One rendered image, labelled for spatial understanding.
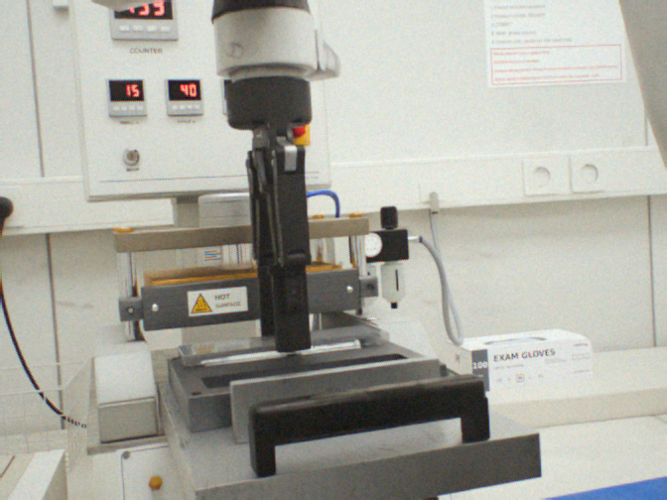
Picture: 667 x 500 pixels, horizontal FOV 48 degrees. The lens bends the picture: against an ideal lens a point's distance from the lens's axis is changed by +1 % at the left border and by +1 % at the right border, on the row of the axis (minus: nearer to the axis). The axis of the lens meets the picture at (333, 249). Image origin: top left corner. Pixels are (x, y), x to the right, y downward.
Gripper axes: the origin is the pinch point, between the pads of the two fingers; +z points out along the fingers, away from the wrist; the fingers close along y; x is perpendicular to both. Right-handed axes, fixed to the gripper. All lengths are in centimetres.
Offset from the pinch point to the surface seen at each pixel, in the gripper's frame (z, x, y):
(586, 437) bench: 28, 53, -32
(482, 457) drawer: 7.3, 6.9, 23.7
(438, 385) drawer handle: 2.4, 4.2, 23.5
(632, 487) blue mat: 28, 46, -13
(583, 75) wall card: -33, 81, -68
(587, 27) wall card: -42, 82, -68
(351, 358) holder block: 3.8, 4.2, 6.3
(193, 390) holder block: 3.8, -9.4, 10.5
